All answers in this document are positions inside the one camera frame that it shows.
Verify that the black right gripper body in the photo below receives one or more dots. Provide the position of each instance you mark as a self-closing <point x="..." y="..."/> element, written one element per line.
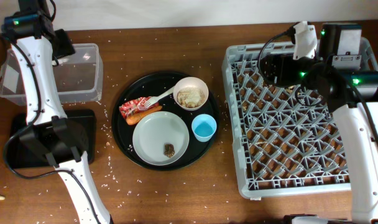
<point x="291" y="71"/>

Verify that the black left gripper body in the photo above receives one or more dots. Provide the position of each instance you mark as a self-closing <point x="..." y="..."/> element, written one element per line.
<point x="65" y="46"/>

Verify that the rice and peanut waste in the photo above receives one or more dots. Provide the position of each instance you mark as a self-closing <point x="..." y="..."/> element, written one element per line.
<point x="190" y="97"/>

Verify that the pink bowl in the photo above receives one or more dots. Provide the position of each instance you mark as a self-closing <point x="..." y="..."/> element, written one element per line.
<point x="190" y="82"/>

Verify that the light blue cup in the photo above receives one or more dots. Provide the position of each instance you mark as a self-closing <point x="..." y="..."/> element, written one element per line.
<point x="204" y="127"/>

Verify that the grey plate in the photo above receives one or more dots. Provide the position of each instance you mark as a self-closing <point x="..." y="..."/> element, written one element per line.
<point x="154" y="131"/>

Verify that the brown food scrap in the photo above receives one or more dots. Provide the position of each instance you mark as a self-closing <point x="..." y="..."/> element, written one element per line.
<point x="169" y="150"/>

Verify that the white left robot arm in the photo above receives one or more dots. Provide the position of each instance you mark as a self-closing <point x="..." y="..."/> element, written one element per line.
<point x="53" y="137"/>

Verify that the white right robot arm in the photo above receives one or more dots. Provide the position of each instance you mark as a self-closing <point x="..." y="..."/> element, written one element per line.
<point x="330" y="63"/>

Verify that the grey dishwasher rack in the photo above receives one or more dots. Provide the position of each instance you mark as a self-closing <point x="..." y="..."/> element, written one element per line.
<point x="284" y="142"/>

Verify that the clear plastic bin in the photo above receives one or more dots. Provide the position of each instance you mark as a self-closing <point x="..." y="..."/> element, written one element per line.
<point x="79" y="77"/>

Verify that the red snack wrapper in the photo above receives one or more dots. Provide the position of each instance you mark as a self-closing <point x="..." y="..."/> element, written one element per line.
<point x="135" y="106"/>

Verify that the orange carrot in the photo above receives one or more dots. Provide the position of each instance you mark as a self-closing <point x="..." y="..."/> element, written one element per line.
<point x="134" y="119"/>

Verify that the white plastic fork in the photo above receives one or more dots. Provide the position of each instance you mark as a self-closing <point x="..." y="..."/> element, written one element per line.
<point x="146" y="103"/>

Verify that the black rectangular bin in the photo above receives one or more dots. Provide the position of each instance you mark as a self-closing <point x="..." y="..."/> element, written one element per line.
<point x="18" y="156"/>

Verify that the round black tray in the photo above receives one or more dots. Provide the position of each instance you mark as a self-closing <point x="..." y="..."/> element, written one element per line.
<point x="155" y="84"/>

